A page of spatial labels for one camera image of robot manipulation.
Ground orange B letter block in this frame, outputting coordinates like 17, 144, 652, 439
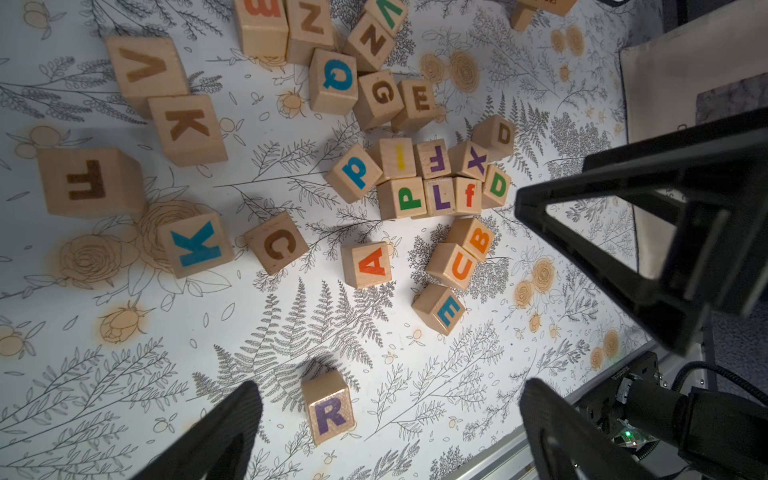
444, 217, 495, 262

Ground blue p letter block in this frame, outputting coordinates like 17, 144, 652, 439
324, 143, 383, 204

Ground purple F letter block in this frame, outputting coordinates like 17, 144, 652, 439
413, 139, 452, 179

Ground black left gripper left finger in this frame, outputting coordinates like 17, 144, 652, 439
135, 381, 263, 479

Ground green V letter block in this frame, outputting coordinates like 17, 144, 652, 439
363, 0, 409, 37

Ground blue E letter block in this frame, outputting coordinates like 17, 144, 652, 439
412, 284, 466, 336

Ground brown E letter block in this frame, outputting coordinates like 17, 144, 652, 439
391, 79, 437, 133

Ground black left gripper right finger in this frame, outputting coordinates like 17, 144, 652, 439
519, 377, 654, 479

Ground brown V letter block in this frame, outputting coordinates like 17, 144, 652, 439
105, 36, 191, 119

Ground floral patterned table mat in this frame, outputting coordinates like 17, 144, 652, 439
1, 1, 646, 479

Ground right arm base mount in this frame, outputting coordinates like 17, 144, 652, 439
574, 351, 658, 451

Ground brown K letter block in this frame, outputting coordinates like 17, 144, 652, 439
148, 94, 228, 167

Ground orange U letter block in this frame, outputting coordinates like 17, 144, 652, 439
425, 243, 478, 290

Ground purple R letter block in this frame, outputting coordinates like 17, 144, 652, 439
301, 370, 356, 446

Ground brown C letter block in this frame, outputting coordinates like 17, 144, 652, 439
244, 211, 309, 276

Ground yellow i letter block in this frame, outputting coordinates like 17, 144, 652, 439
367, 137, 417, 184

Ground blue K letter block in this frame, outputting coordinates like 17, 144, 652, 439
158, 213, 235, 279

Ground green D letter block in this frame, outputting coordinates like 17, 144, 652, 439
482, 164, 513, 209

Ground purple X letter block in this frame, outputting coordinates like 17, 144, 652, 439
448, 140, 489, 181

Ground wooden whiteboard stand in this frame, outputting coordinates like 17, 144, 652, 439
510, 0, 577, 32

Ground brown D letter block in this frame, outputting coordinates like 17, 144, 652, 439
472, 115, 517, 162

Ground brown N letter block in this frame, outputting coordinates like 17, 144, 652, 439
342, 13, 395, 74

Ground blue Q letter block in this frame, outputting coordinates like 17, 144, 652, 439
309, 49, 358, 116

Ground red A letter block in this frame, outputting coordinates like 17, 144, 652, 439
341, 242, 392, 289

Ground red f letter block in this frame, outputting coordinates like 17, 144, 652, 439
453, 177, 482, 215

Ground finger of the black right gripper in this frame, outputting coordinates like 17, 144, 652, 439
514, 107, 768, 356

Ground brown G letter block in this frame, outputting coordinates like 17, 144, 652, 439
353, 70, 404, 131

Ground green P letter block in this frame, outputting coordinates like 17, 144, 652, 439
377, 177, 427, 220

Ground brown Z letter block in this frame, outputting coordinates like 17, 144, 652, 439
286, 0, 334, 66

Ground purple L letter block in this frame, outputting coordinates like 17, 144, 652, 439
423, 177, 456, 217

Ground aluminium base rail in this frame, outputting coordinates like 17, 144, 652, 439
440, 335, 721, 480

